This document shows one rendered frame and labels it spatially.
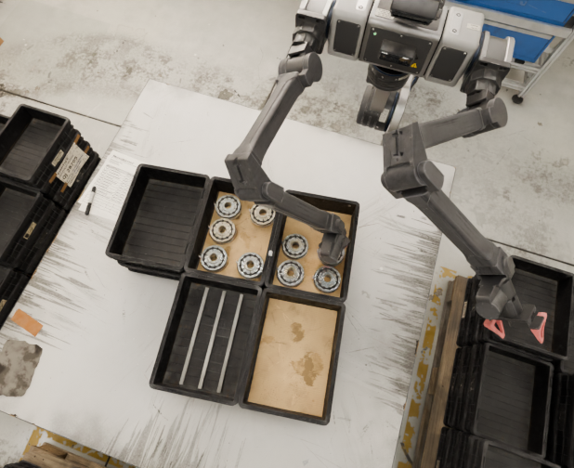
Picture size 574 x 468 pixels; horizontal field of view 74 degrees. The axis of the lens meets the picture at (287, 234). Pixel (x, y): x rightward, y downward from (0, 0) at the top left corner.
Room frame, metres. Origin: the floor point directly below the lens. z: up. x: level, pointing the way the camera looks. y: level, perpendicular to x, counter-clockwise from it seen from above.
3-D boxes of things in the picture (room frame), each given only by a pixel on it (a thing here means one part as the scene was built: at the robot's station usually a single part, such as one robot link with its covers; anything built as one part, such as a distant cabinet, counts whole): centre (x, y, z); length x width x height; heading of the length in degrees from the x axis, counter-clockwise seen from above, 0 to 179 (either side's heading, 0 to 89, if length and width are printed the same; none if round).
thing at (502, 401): (-0.06, -1.00, 0.31); 0.40 x 0.30 x 0.34; 162
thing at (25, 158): (1.11, 1.36, 0.37); 0.40 x 0.30 x 0.45; 162
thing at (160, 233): (0.58, 0.49, 0.87); 0.40 x 0.30 x 0.11; 170
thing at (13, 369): (0.01, 1.04, 0.71); 0.22 x 0.19 x 0.01; 162
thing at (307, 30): (0.90, -0.04, 1.45); 0.09 x 0.08 x 0.12; 72
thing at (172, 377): (0.13, 0.26, 0.87); 0.40 x 0.30 x 0.11; 170
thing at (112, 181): (0.81, 0.80, 0.70); 0.33 x 0.23 x 0.01; 162
